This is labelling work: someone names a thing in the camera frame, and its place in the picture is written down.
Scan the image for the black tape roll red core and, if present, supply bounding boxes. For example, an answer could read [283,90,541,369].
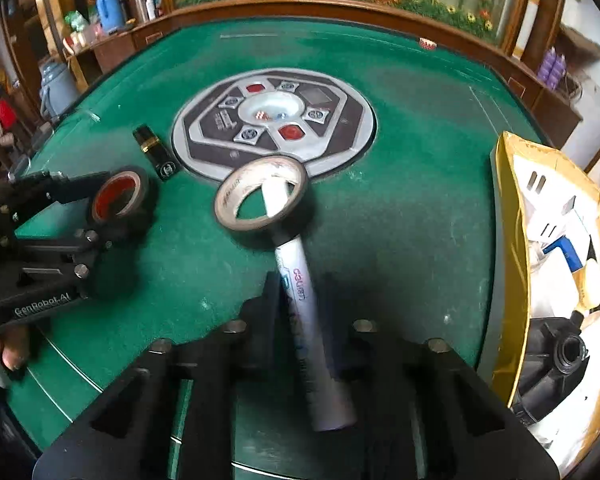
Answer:
[85,166,158,226]

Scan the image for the white tube blue print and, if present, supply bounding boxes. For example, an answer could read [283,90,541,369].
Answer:
[258,176,359,432]

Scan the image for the black lipstick gold band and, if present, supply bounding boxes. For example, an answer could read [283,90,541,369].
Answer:
[132,125,181,181]

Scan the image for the person left hand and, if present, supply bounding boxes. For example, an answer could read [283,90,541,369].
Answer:
[0,325,30,370]

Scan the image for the black tape roll white core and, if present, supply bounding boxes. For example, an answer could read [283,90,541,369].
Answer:
[213,155,315,248]

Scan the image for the yellow storage box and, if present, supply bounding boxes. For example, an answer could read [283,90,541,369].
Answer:
[478,131,600,477]

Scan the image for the black round object in box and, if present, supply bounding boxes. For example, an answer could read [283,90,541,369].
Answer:
[512,311,590,426]

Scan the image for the blue water jug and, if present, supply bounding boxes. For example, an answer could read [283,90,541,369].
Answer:
[96,0,126,35]

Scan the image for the white and blue carton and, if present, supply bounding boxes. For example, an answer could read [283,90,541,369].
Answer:
[542,235,583,273]

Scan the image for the round mahjong control panel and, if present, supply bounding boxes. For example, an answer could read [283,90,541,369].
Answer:
[171,67,377,181]

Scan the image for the red white dice chip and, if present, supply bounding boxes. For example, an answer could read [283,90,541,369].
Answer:
[418,37,437,50]

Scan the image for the purple bottle pair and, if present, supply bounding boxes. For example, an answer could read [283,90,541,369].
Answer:
[536,47,567,90]

